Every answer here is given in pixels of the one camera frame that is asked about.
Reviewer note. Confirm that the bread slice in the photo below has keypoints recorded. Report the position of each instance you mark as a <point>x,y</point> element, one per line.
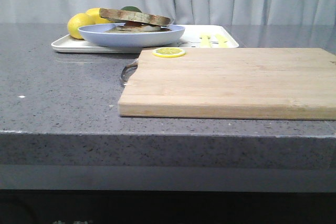
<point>114,30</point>
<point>117,14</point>

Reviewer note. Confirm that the light blue plate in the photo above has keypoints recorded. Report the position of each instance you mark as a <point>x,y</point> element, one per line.
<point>99,35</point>

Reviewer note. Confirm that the white rectangular tray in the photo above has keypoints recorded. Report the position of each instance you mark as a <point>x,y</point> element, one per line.
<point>190,39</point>

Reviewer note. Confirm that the lemon slice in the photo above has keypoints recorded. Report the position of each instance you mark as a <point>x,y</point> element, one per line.
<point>168,52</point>

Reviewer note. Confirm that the left yellow utensil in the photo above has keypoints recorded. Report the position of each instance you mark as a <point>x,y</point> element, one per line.
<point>205,40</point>

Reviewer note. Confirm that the fried egg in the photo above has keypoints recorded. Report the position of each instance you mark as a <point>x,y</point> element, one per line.
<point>137,27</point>

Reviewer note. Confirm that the green lime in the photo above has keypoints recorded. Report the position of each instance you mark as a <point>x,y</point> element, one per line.
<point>131,8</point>

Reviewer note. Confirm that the wooden cutting board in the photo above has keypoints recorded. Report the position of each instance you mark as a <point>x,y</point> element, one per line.
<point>233,83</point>

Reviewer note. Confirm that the rear yellow lemon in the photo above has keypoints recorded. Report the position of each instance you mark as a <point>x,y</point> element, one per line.
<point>95,15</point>

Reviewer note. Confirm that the yellow lemon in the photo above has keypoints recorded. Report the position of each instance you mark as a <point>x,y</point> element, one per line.
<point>77,21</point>
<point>95,15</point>

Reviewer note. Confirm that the front yellow lemon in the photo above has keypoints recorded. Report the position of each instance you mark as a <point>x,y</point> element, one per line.
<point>77,21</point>

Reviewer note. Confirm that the metal cutting board handle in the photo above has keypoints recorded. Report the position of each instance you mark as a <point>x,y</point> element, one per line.
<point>127,71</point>

